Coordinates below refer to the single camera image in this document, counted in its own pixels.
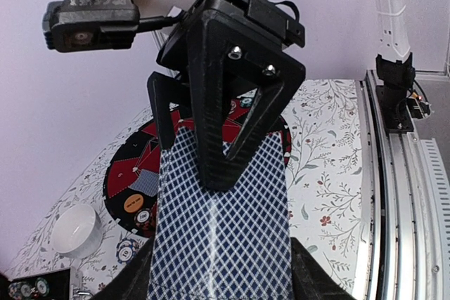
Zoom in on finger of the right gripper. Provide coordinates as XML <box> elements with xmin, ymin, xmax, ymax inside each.
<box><xmin>147</xmin><ymin>72</ymin><xmax>192</xmax><ymax>149</ymax></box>

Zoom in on white ceramic bowl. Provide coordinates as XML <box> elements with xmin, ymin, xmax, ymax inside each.
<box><xmin>50</xmin><ymin>204</ymin><xmax>103</xmax><ymax>259</ymax></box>

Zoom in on green twenty poker chip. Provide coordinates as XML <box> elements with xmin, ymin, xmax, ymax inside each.
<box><xmin>34</xmin><ymin>277</ymin><xmax>49</xmax><ymax>296</ymax></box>

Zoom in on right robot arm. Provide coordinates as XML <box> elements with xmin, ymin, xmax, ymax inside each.
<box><xmin>148</xmin><ymin>0</ymin><xmax>416</xmax><ymax>193</ymax></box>

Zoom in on orange big blind button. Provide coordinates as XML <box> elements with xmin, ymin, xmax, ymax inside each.
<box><xmin>124</xmin><ymin>193</ymin><xmax>144</xmax><ymax>214</ymax></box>

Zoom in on short poker chip row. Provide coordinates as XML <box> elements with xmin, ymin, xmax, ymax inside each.
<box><xmin>8</xmin><ymin>282</ymin><xmax>34</xmax><ymax>300</ymax></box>

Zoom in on blue card deck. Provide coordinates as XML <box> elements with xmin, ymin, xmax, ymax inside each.
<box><xmin>147</xmin><ymin>127</ymin><xmax>293</xmax><ymax>299</ymax></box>

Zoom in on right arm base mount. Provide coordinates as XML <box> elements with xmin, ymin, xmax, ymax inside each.
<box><xmin>375</xmin><ymin>86</ymin><xmax>432</xmax><ymax>134</ymax></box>

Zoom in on red chip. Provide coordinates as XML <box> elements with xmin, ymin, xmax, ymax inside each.
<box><xmin>134</xmin><ymin>208</ymin><xmax>152</xmax><ymax>226</ymax></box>

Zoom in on dealt cards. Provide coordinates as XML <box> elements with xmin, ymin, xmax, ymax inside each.
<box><xmin>129</xmin><ymin>169</ymin><xmax>159</xmax><ymax>197</ymax></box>

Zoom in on round red black poker mat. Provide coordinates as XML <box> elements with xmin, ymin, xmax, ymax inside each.
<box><xmin>103</xmin><ymin>96</ymin><xmax>292</xmax><ymax>237</ymax></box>

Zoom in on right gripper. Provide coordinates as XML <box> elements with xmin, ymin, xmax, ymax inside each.
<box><xmin>157</xmin><ymin>0</ymin><xmax>305</xmax><ymax>190</ymax></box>

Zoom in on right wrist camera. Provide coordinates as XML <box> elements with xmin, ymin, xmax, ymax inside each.
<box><xmin>42</xmin><ymin>0</ymin><xmax>140</xmax><ymax>53</ymax></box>

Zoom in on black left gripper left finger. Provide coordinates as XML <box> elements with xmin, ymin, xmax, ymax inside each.
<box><xmin>91</xmin><ymin>240</ymin><xmax>154</xmax><ymax>300</ymax></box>

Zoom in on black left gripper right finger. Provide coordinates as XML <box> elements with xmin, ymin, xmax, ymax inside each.
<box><xmin>290</xmin><ymin>238</ymin><xmax>352</xmax><ymax>300</ymax></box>

